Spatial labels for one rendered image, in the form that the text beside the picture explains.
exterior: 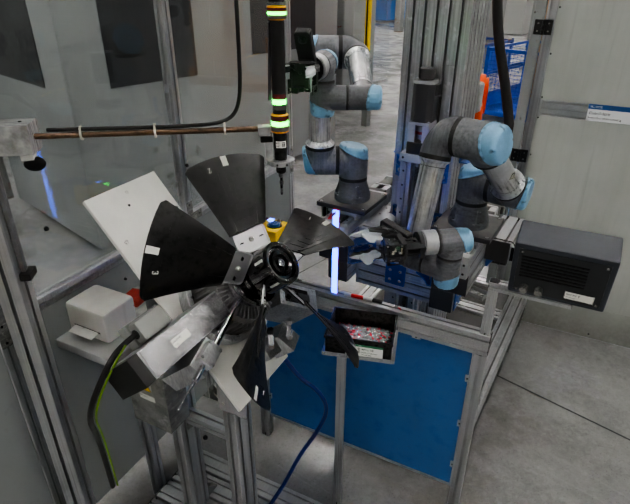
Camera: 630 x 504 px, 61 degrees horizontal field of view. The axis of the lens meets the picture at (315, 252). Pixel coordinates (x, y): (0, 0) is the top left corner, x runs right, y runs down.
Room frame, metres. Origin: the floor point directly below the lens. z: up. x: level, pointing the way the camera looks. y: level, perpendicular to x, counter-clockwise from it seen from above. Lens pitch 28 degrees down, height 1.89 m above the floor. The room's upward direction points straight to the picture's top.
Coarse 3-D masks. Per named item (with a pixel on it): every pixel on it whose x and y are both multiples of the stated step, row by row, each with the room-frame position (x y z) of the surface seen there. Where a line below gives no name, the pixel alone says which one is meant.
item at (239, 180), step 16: (208, 160) 1.41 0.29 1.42; (240, 160) 1.43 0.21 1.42; (256, 160) 1.45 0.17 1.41; (192, 176) 1.37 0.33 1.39; (208, 176) 1.38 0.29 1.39; (224, 176) 1.38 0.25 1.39; (240, 176) 1.39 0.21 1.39; (256, 176) 1.40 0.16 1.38; (208, 192) 1.35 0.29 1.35; (224, 192) 1.35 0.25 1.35; (240, 192) 1.35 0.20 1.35; (256, 192) 1.36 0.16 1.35; (224, 208) 1.32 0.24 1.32; (240, 208) 1.32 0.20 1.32; (256, 208) 1.32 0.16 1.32; (224, 224) 1.29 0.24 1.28; (240, 224) 1.29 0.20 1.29; (256, 224) 1.29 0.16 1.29
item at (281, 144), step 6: (270, 0) 1.29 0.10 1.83; (276, 0) 1.28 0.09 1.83; (282, 0) 1.29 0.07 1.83; (276, 138) 1.29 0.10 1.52; (282, 138) 1.29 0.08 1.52; (276, 144) 1.29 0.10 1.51; (282, 144) 1.29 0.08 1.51; (276, 150) 1.29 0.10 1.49; (282, 150) 1.29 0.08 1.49; (276, 156) 1.29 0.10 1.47; (282, 156) 1.29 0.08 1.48; (276, 168) 1.30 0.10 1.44; (282, 168) 1.29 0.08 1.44
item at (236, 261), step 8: (240, 256) 1.17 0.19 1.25; (248, 256) 1.18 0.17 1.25; (232, 264) 1.15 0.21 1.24; (240, 264) 1.17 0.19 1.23; (248, 264) 1.18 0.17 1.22; (232, 272) 1.15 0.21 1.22; (240, 272) 1.17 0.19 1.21; (224, 280) 1.14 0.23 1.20; (232, 280) 1.15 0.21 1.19; (240, 280) 1.17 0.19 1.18
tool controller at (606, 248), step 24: (528, 240) 1.30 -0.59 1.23; (552, 240) 1.29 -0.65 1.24; (576, 240) 1.28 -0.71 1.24; (600, 240) 1.27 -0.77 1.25; (528, 264) 1.29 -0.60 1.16; (552, 264) 1.26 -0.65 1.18; (576, 264) 1.23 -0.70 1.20; (600, 264) 1.20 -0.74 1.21; (528, 288) 1.31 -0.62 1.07; (552, 288) 1.27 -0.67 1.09; (576, 288) 1.24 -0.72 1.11; (600, 288) 1.21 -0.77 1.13
